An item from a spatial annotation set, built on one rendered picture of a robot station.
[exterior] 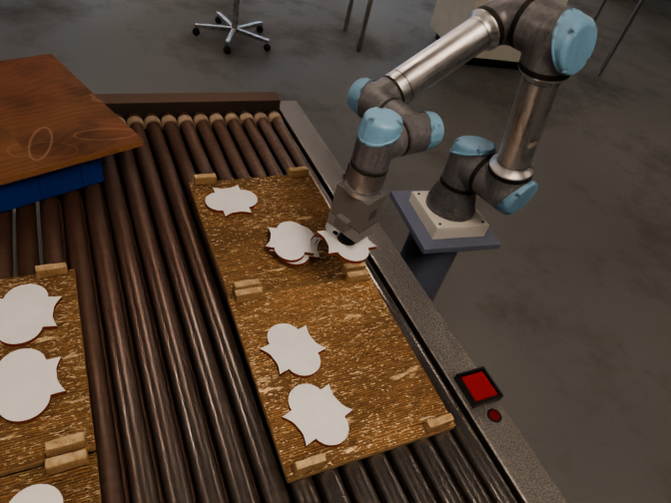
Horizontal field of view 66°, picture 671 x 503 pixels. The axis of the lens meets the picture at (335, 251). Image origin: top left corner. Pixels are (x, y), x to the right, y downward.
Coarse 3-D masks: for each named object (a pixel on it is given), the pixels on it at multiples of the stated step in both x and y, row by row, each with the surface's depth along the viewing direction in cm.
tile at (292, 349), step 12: (276, 324) 109; (288, 324) 109; (276, 336) 107; (288, 336) 107; (300, 336) 108; (264, 348) 104; (276, 348) 104; (288, 348) 105; (300, 348) 106; (312, 348) 106; (324, 348) 107; (276, 360) 102; (288, 360) 103; (300, 360) 104; (312, 360) 104; (300, 372) 102; (312, 372) 102
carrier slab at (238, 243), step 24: (192, 192) 135; (264, 192) 142; (288, 192) 144; (312, 192) 146; (216, 216) 131; (240, 216) 132; (264, 216) 134; (288, 216) 136; (312, 216) 138; (216, 240) 125; (240, 240) 126; (264, 240) 128; (216, 264) 120; (240, 264) 120; (264, 264) 122; (312, 264) 125; (336, 264) 127; (264, 288) 117
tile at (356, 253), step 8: (328, 224) 116; (320, 232) 113; (328, 232) 114; (328, 240) 112; (336, 240) 113; (368, 240) 115; (328, 248) 111; (336, 248) 111; (344, 248) 111; (352, 248) 112; (360, 248) 112; (368, 248) 113; (344, 256) 109; (352, 256) 110; (360, 256) 110
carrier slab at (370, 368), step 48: (288, 288) 118; (336, 288) 121; (240, 336) 106; (336, 336) 111; (384, 336) 114; (288, 384) 100; (336, 384) 103; (384, 384) 105; (288, 432) 93; (384, 432) 97; (432, 432) 99; (288, 480) 88
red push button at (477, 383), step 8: (464, 376) 111; (472, 376) 112; (480, 376) 112; (472, 384) 110; (480, 384) 111; (488, 384) 111; (472, 392) 109; (480, 392) 109; (488, 392) 110; (496, 392) 110
